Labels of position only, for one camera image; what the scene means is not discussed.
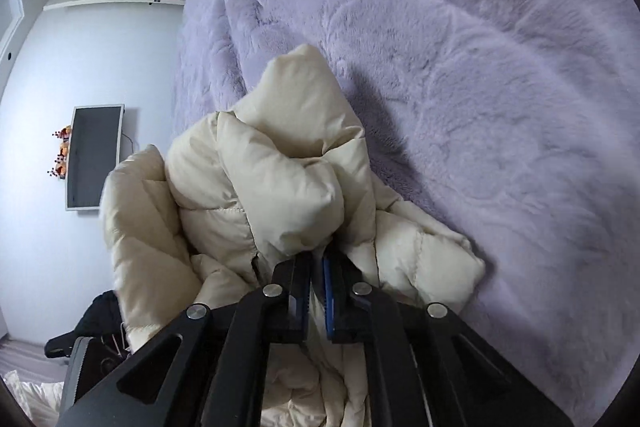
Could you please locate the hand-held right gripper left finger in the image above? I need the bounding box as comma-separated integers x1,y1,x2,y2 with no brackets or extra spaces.
57,252,314,427

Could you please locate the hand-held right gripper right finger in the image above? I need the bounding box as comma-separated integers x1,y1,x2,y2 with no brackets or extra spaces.
322,252,576,427

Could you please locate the cream puffer jacket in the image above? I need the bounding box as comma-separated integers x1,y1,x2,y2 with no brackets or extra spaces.
100,44,487,427

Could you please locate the dark cloth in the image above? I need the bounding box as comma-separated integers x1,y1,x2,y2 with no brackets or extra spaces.
75,291,125,339

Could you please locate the cream cloth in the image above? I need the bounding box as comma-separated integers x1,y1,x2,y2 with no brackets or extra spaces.
2,371,67,427

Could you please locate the orange flower decoration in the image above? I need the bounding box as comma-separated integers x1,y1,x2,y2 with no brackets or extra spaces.
47,124,74,180

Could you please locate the purple plush blanket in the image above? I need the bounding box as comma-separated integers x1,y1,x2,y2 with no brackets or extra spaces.
172,0,637,410

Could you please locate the wall television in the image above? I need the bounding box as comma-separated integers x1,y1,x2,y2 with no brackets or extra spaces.
65,104,126,212

